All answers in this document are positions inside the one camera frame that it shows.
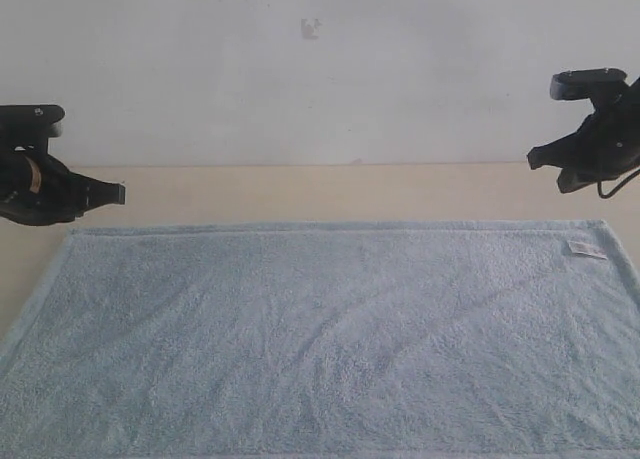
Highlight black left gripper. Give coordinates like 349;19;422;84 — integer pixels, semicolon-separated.
1;147;126;226

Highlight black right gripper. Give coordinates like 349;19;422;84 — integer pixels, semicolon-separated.
527;81;639;194

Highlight light blue terry towel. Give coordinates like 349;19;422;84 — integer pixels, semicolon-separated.
1;220;639;458

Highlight white printed label sticker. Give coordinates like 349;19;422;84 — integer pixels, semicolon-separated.
567;240;604;257

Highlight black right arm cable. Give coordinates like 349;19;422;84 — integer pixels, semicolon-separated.
595;168;640;200

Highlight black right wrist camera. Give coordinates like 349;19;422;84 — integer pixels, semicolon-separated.
549;68;627;101

